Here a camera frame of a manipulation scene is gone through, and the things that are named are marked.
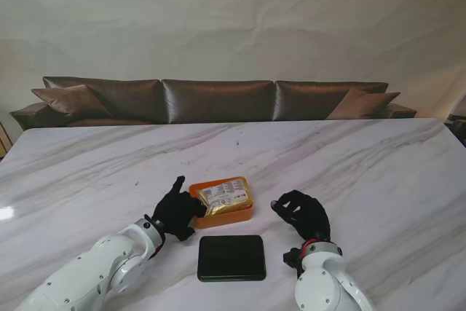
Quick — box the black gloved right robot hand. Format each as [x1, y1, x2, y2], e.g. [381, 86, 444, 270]
[269, 189, 331, 242]

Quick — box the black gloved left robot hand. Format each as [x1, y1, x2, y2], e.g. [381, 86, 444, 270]
[151, 176, 208, 243]

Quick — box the orange plastic tissue box cover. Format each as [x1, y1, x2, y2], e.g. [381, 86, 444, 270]
[189, 176, 255, 230]

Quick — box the gold tissue pack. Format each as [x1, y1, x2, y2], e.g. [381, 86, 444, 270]
[196, 178, 254, 217]

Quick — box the black tissue box base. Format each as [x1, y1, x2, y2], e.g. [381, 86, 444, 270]
[197, 235, 267, 283]

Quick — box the brown leather sofa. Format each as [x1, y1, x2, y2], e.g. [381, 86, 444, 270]
[9, 76, 418, 131]

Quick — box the brown throw pillow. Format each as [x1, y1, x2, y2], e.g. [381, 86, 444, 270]
[31, 84, 110, 119]
[326, 87, 401, 120]

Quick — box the dark background equipment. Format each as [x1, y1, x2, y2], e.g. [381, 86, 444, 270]
[446, 94, 466, 144]

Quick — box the wooden background furniture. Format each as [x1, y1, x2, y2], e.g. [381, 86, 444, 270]
[0, 119, 12, 156]

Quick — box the red black right arm cable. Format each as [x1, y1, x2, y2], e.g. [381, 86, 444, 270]
[298, 240, 317, 279]

